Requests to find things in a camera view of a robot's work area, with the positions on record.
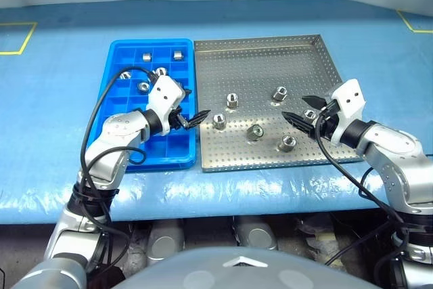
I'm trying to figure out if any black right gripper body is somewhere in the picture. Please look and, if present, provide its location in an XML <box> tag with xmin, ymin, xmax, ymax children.
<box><xmin>317</xmin><ymin>98</ymin><xmax>340</xmax><ymax>143</ymax></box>

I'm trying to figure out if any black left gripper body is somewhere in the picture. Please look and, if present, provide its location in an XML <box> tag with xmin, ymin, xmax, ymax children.
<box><xmin>168</xmin><ymin>106</ymin><xmax>189</xmax><ymax>131</ymax></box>

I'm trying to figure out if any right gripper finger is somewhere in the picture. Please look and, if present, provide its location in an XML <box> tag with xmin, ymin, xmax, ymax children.
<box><xmin>281</xmin><ymin>111</ymin><xmax>321</xmax><ymax>140</ymax></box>
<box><xmin>301</xmin><ymin>95</ymin><xmax>328</xmax><ymax>109</ymax></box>

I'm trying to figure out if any blue compartment tray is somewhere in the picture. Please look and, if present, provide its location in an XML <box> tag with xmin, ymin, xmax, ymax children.
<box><xmin>95</xmin><ymin>38</ymin><xmax>199</xmax><ymax>172</ymax></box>

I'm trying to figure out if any perforated metal tray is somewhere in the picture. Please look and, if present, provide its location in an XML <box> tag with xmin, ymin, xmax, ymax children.
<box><xmin>193</xmin><ymin>34</ymin><xmax>365</xmax><ymax>173</ymax></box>

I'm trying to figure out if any grey rounded housing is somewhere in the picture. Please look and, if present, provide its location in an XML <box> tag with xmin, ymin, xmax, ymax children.
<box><xmin>145</xmin><ymin>219</ymin><xmax>185</xmax><ymax>266</ymax></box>
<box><xmin>233</xmin><ymin>216</ymin><xmax>278</xmax><ymax>251</ymax></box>

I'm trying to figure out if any blue plastic table cover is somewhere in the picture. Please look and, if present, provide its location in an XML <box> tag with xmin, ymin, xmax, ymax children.
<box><xmin>0</xmin><ymin>0</ymin><xmax>433</xmax><ymax>225</ymax></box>

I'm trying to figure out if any grey robot torso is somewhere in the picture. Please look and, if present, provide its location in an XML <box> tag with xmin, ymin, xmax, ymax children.
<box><xmin>121</xmin><ymin>246</ymin><xmax>366</xmax><ymax>289</ymax></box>

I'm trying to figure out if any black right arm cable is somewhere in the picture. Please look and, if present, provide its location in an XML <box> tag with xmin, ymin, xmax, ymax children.
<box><xmin>316</xmin><ymin>112</ymin><xmax>417</xmax><ymax>269</ymax></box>

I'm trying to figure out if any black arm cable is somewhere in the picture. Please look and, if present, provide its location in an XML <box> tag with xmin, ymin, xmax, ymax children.
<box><xmin>79</xmin><ymin>66</ymin><xmax>158</xmax><ymax>269</ymax></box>
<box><xmin>316</xmin><ymin>112</ymin><xmax>417</xmax><ymax>269</ymax></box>

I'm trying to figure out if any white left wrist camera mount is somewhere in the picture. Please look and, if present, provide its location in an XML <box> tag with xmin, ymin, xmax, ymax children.
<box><xmin>147</xmin><ymin>75</ymin><xmax>186</xmax><ymax>136</ymax></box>

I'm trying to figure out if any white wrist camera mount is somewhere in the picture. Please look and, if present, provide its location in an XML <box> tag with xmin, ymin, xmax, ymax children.
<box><xmin>326</xmin><ymin>79</ymin><xmax>368</xmax><ymax>146</ymax></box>
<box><xmin>147</xmin><ymin>75</ymin><xmax>186</xmax><ymax>136</ymax></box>

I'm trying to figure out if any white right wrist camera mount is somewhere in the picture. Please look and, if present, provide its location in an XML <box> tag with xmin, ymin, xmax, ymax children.
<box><xmin>326</xmin><ymin>79</ymin><xmax>368</xmax><ymax>146</ymax></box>

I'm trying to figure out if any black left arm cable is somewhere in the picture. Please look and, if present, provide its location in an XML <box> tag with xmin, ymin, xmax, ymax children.
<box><xmin>79</xmin><ymin>66</ymin><xmax>158</xmax><ymax>269</ymax></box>

